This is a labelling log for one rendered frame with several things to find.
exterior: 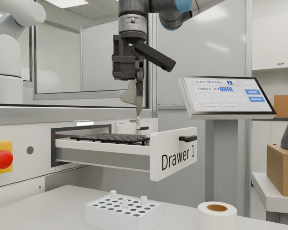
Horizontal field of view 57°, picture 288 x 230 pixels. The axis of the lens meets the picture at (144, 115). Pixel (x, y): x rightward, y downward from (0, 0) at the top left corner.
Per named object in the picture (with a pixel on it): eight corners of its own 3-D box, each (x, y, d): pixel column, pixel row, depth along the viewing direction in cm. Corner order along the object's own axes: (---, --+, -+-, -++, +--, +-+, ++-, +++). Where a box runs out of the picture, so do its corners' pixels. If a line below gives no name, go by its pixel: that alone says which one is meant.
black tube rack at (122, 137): (161, 155, 85) (161, 135, 85) (132, 165, 70) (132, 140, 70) (105, 150, 96) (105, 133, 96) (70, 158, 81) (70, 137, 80)
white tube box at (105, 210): (162, 222, 52) (162, 203, 52) (139, 240, 45) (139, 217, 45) (111, 210, 59) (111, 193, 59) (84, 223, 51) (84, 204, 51)
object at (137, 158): (189, 156, 85) (189, 137, 85) (152, 173, 62) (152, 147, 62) (92, 148, 104) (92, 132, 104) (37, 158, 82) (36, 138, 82)
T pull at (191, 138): (197, 139, 74) (197, 135, 74) (188, 143, 67) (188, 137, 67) (185, 139, 76) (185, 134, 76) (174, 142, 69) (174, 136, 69)
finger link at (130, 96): (120, 115, 70) (120, 81, 71) (142, 115, 71) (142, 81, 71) (119, 115, 67) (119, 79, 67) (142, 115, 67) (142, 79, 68)
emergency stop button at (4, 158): (15, 167, 58) (14, 149, 58) (-3, 170, 55) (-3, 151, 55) (6, 165, 60) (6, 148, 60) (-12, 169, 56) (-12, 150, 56)
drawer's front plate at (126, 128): (152, 144, 128) (152, 121, 128) (119, 152, 103) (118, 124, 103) (149, 143, 129) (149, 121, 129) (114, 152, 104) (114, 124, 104)
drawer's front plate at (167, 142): (196, 161, 85) (197, 127, 85) (156, 182, 60) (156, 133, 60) (191, 160, 86) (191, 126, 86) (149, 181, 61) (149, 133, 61)
